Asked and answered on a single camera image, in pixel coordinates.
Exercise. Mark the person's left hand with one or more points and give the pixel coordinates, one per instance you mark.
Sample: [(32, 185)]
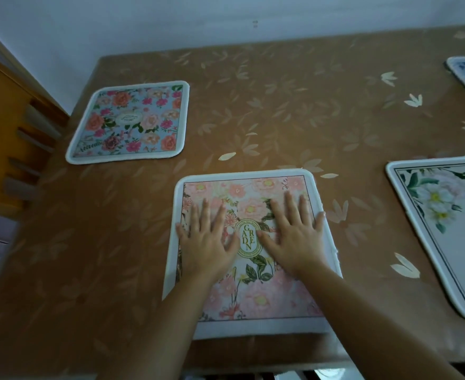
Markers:
[(206, 253)]

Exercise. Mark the person's right hand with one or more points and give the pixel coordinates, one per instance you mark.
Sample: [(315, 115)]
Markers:
[(299, 249)]

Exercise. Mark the person's left thumb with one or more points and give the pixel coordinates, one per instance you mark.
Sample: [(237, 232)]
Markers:
[(232, 243)]

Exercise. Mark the person's right thumb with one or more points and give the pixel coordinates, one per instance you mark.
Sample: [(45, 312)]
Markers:
[(266, 242)]

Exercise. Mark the person's right middle finger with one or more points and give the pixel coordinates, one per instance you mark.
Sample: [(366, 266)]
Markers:
[(291, 209)]

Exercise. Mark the person's left little finger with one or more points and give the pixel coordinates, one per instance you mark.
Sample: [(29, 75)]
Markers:
[(183, 234)]

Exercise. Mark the person's right little finger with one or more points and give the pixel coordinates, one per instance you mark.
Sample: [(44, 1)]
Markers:
[(320, 223)]

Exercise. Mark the person's left middle finger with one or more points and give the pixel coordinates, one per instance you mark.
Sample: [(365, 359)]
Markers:
[(206, 216)]

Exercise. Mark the pink floral square mat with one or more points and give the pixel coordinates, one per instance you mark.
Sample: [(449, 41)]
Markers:
[(256, 300)]

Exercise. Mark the person's right forearm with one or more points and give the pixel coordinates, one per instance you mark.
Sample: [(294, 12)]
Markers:
[(355, 320)]

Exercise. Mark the person's left forearm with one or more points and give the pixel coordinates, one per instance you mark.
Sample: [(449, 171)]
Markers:
[(157, 332)]

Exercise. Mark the brown leaf-print tablecloth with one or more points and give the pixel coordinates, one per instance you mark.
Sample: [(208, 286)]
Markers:
[(276, 114)]

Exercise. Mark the blue multicolour floral square mat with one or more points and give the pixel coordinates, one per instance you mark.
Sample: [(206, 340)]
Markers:
[(129, 122)]

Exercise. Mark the white mat with white flowers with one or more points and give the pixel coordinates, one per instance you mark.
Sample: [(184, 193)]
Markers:
[(446, 241)]

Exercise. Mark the orange wooden chair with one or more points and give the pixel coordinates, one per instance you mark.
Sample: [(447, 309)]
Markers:
[(3, 126)]

